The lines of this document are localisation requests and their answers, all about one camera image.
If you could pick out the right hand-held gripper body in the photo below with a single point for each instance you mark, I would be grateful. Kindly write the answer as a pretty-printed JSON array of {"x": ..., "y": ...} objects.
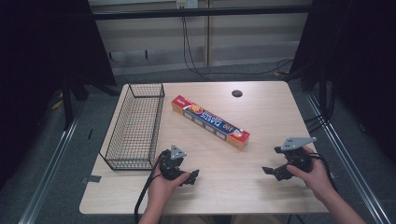
[{"x": 297, "y": 157}]

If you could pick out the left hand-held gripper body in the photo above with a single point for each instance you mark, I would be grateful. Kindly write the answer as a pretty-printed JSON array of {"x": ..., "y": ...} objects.
[{"x": 170, "y": 163}]

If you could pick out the long plastic wrap box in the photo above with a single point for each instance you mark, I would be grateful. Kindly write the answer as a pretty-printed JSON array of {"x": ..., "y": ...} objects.
[{"x": 210, "y": 121}]

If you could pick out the person's left hand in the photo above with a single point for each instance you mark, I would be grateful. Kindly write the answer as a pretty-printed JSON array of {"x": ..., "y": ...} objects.
[{"x": 162, "y": 189}]

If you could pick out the person's right hand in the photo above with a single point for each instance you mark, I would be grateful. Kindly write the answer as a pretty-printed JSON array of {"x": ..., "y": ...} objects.
[{"x": 317, "y": 179}]

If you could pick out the grey tape piece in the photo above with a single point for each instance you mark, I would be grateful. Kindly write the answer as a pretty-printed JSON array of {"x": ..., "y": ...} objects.
[{"x": 93, "y": 179}]

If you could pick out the black curtain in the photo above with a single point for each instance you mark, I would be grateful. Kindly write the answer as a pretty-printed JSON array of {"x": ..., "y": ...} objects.
[
  {"x": 361, "y": 62},
  {"x": 43, "y": 62}
]

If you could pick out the black stand leg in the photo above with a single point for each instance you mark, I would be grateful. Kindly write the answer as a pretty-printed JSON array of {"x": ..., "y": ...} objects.
[{"x": 67, "y": 105}]

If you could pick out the metal floor rail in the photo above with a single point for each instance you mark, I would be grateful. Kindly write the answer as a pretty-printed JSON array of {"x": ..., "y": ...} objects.
[
  {"x": 46, "y": 174},
  {"x": 351, "y": 161}
]

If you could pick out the black horizontal frame bar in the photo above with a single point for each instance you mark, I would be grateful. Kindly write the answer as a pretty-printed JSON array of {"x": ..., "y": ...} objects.
[{"x": 199, "y": 12}]

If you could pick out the white wall outlet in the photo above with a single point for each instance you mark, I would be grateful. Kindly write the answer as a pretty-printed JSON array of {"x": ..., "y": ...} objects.
[{"x": 186, "y": 3}]

